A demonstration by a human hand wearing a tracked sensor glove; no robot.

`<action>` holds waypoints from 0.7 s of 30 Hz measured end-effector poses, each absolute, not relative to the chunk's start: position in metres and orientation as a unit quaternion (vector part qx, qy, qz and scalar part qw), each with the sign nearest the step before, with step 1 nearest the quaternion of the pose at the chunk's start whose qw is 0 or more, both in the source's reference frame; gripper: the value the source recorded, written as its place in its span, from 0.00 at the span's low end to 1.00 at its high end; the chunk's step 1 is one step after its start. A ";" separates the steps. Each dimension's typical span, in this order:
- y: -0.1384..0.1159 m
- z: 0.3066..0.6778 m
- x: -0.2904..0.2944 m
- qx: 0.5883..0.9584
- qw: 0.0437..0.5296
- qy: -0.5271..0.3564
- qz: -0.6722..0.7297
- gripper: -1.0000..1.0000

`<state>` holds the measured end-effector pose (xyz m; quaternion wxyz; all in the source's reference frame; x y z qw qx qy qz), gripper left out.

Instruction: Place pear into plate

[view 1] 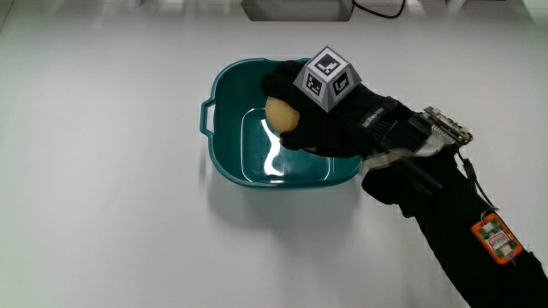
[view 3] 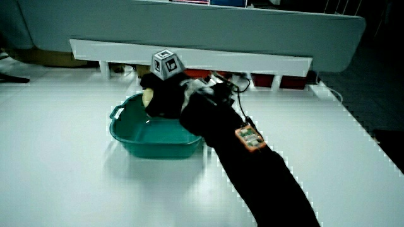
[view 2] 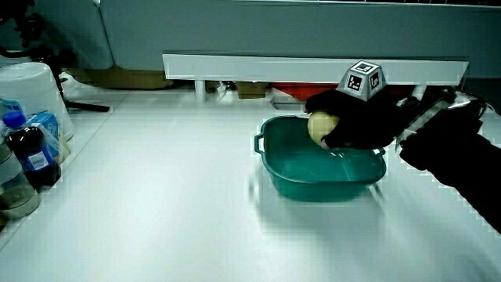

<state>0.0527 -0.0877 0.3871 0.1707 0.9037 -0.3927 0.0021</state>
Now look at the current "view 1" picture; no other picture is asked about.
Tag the grey metal box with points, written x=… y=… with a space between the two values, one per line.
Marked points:
x=295 y=9

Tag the teal plastic basin plate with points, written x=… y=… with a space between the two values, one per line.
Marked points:
x=233 y=145

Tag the green circuit board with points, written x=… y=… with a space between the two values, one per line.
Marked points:
x=447 y=124

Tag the person's right forearm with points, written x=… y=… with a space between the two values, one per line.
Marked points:
x=449 y=214

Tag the orange sensor module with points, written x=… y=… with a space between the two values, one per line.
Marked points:
x=496 y=239

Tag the yellow pear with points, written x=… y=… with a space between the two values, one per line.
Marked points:
x=279 y=116

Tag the person's right hand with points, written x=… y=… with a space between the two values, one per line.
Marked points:
x=342 y=128

